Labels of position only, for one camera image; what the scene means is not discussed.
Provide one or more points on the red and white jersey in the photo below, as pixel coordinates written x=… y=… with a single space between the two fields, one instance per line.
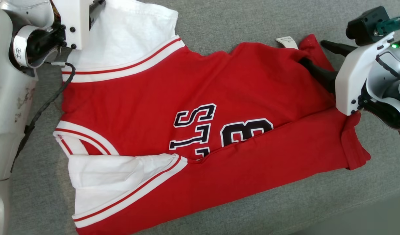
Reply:
x=138 y=107

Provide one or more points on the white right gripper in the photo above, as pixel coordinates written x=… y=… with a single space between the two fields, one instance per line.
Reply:
x=350 y=75

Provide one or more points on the grey fabric sofa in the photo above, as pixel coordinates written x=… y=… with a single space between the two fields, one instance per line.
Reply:
x=252 y=19

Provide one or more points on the green right camera connector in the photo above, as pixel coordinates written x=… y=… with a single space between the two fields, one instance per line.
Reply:
x=391 y=24

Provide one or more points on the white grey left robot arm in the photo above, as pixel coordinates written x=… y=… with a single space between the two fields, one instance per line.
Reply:
x=7 y=98

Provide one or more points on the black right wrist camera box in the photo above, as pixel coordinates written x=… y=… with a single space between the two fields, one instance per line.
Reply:
x=363 y=26

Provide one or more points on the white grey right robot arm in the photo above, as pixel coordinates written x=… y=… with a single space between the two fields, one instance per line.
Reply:
x=389 y=78

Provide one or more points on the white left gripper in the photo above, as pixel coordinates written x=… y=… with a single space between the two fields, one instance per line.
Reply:
x=74 y=19

